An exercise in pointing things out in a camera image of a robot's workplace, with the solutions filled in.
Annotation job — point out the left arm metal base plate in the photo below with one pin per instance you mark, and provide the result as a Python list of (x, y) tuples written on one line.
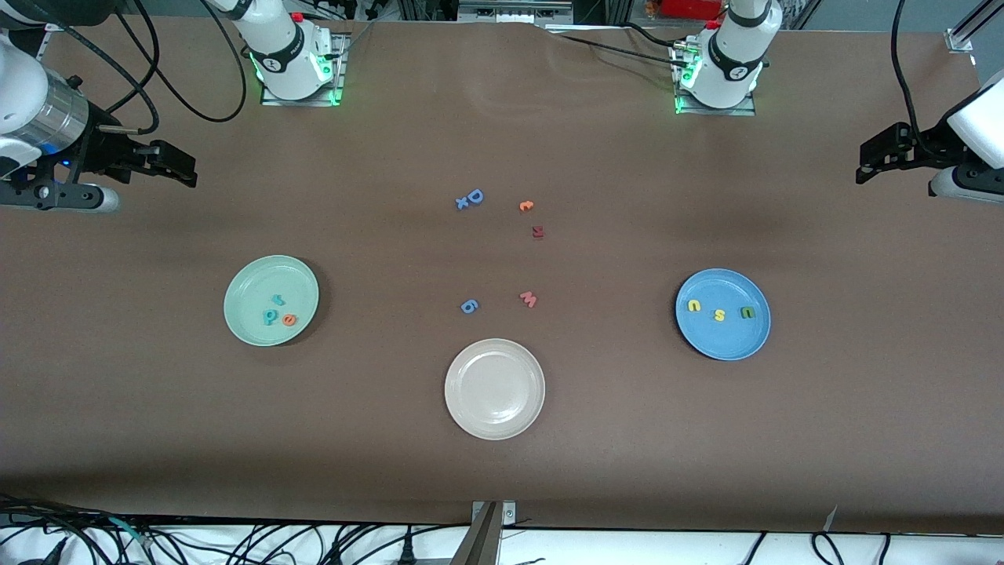
[(718, 111)]

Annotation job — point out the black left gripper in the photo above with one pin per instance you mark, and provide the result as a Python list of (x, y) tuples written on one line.
[(928, 147)]

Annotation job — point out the grey power strip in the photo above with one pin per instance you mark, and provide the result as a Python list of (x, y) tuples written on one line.
[(514, 12)]

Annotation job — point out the aluminium support beam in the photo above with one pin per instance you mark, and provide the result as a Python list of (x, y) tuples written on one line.
[(478, 545)]

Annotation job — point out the blue plate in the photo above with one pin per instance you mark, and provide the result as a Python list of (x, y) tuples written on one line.
[(725, 341)]

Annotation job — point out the black power plug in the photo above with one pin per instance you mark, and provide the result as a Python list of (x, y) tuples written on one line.
[(406, 553)]

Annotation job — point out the pink letter w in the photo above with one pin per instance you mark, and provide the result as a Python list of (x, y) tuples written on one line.
[(529, 300)]

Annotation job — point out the teal letter d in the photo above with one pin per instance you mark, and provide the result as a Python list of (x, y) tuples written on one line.
[(266, 316)]

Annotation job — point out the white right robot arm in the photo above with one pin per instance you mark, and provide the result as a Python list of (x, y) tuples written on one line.
[(282, 55)]

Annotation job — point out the blue letter D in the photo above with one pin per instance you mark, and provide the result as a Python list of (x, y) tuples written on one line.
[(481, 197)]

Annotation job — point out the brown table cover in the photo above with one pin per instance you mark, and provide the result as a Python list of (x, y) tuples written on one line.
[(502, 471)]

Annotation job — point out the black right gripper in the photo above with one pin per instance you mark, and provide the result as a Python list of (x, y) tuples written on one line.
[(104, 147)]

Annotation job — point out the green plate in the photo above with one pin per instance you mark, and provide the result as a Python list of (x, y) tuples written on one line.
[(251, 290)]

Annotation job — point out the aluminium corner profile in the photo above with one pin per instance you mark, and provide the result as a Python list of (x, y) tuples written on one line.
[(961, 35)]

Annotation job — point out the beige plate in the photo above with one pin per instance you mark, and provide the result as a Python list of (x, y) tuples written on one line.
[(494, 388)]

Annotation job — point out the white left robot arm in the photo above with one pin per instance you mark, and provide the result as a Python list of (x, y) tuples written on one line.
[(733, 63)]

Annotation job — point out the red box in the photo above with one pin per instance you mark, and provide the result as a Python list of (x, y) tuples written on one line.
[(690, 8)]

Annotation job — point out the white tape scrap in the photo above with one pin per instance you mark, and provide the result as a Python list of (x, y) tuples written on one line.
[(831, 519)]

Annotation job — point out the metal table bracket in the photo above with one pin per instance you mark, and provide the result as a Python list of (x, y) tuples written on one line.
[(508, 514)]

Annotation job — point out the blue digit 6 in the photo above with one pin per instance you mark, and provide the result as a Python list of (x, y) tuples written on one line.
[(469, 306)]

